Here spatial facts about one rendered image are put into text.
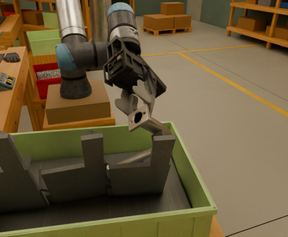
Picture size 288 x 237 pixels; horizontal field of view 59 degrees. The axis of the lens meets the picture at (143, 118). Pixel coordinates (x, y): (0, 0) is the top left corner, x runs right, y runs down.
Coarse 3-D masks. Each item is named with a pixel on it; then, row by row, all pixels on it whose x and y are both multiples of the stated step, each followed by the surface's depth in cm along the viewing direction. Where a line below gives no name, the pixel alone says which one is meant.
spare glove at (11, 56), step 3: (9, 54) 187; (12, 54) 187; (15, 54) 187; (3, 57) 181; (6, 57) 181; (9, 57) 182; (12, 57) 182; (15, 57) 181; (18, 57) 180; (6, 60) 177; (12, 60) 177; (15, 60) 177; (18, 60) 179
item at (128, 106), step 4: (124, 92) 58; (124, 96) 57; (128, 96) 58; (132, 96) 57; (136, 96) 58; (116, 100) 54; (120, 100) 55; (124, 100) 56; (128, 100) 57; (132, 100) 57; (136, 100) 58; (116, 104) 54; (120, 104) 55; (124, 104) 56; (128, 104) 57; (132, 104) 57; (136, 104) 58; (120, 108) 54; (124, 108) 55; (128, 108) 56; (132, 108) 56; (136, 108) 57; (124, 112) 55; (128, 112) 56
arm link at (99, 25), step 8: (96, 0) 96; (104, 0) 96; (96, 8) 98; (104, 8) 98; (96, 16) 100; (104, 16) 101; (96, 24) 103; (104, 24) 103; (96, 32) 106; (104, 32) 106; (96, 40) 108; (104, 40) 109
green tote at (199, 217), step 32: (96, 128) 90; (128, 128) 92; (32, 160) 92; (192, 160) 74; (192, 192) 73; (64, 224) 55; (96, 224) 55; (128, 224) 56; (160, 224) 59; (192, 224) 60
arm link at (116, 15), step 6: (114, 6) 68; (120, 6) 67; (126, 6) 68; (108, 12) 69; (114, 12) 66; (120, 12) 66; (126, 12) 66; (132, 12) 68; (108, 18) 68; (114, 18) 65; (120, 18) 64; (126, 18) 65; (132, 18) 66; (108, 24) 68; (114, 24) 64; (120, 24) 63; (126, 24) 63; (132, 24) 64; (108, 30) 69; (108, 36) 71
